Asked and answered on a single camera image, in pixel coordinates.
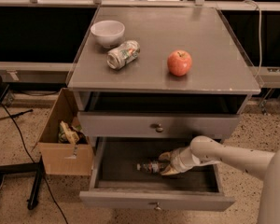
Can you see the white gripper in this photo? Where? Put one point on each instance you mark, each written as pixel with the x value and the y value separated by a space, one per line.
pixel 177 160

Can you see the clear plastic water bottle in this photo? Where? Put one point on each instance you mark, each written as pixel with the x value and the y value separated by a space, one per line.
pixel 152 167

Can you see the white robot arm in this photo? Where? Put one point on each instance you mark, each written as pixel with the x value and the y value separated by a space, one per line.
pixel 263 165

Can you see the open grey middle drawer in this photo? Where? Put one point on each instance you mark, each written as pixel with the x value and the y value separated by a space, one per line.
pixel 117 183

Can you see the grey drawer cabinet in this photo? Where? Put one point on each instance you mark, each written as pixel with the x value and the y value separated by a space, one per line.
pixel 219 81

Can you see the grey top drawer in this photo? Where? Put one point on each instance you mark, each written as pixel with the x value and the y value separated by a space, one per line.
pixel 145 125

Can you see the snack bags in box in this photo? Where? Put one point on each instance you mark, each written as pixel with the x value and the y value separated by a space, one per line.
pixel 69 134

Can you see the red apple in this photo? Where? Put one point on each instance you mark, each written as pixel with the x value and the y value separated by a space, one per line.
pixel 179 62

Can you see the cardboard box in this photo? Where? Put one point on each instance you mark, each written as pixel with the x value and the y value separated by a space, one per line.
pixel 64 158

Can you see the crushed aluminium can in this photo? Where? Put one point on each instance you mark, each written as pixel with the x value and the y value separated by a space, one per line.
pixel 123 54

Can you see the white ceramic bowl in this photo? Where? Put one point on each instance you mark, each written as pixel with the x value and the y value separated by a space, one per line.
pixel 108 34

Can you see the black floor stand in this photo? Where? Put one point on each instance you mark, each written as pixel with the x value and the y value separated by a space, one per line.
pixel 34 167

